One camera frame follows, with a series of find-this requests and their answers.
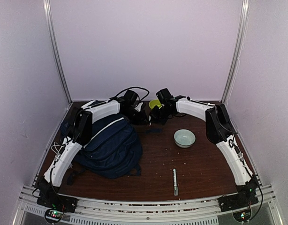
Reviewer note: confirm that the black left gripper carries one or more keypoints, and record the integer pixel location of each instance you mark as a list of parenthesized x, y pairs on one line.
[(139, 117)]

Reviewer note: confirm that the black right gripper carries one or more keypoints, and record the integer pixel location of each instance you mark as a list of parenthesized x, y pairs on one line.
[(156, 116)]

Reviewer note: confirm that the navy blue student backpack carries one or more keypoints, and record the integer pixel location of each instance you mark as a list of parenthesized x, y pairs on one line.
[(114, 151)]

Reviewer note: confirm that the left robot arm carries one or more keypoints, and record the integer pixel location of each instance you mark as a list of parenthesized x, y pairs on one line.
[(77, 133)]

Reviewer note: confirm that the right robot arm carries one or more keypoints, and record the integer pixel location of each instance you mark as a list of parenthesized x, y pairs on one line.
[(219, 131)]

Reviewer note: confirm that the lime green bowl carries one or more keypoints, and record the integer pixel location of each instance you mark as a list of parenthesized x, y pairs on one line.
[(154, 103)]

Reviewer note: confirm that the pale blue ceramic bowl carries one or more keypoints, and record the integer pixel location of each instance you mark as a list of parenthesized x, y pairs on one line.
[(184, 138)]

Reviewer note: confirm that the white green marker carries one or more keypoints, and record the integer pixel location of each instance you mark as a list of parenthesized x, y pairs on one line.
[(175, 182)]

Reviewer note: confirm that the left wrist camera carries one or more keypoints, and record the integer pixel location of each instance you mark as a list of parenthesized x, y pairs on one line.
[(140, 106)]

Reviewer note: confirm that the white charger with cable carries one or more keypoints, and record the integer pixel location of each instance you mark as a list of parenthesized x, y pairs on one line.
[(56, 148)]

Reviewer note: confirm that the aluminium front rail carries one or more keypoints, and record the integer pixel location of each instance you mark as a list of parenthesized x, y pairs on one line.
[(201, 211)]

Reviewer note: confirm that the right aluminium corner post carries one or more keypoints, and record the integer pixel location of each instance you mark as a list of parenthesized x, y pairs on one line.
[(237, 50)]

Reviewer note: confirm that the aluminium corner post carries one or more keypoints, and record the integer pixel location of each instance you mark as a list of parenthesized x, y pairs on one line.
[(56, 55), (237, 50)]

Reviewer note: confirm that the left aluminium corner post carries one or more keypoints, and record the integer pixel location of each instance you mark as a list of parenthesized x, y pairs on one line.
[(56, 55)]

